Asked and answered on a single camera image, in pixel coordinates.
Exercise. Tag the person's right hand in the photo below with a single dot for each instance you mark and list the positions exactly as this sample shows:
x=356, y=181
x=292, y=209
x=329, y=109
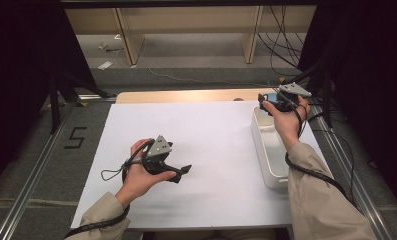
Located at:
x=287, y=125

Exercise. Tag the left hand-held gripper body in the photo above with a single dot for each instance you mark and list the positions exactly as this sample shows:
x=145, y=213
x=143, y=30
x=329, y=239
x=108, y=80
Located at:
x=159, y=146

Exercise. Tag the aluminium floor rail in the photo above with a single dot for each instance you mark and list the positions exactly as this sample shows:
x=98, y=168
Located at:
x=362, y=200
x=29, y=186

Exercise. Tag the white board table cover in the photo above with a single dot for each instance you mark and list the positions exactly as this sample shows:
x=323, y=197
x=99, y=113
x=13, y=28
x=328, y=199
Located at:
x=202, y=133

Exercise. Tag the light wooden shelf unit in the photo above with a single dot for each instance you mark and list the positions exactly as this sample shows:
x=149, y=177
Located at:
x=186, y=20

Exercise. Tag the person's left hand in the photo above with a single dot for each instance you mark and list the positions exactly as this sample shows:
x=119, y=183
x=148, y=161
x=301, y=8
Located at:
x=137, y=180

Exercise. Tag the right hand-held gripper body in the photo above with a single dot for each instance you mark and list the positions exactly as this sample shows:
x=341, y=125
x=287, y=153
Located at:
x=294, y=89

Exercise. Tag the white paper scrap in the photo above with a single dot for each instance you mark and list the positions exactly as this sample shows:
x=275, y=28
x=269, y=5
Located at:
x=105, y=65

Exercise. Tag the black curtain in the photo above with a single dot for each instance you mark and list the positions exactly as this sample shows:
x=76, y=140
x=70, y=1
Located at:
x=12, y=50
x=379, y=66

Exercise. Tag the black metal crossbar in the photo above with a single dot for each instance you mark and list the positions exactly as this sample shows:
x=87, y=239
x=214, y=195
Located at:
x=186, y=3

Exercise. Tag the white plastic tray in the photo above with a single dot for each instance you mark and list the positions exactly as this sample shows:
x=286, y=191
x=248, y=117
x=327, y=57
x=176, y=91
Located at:
x=269, y=160

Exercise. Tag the black tripod stand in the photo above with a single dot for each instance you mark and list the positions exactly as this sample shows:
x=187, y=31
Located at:
x=325, y=103
x=55, y=100

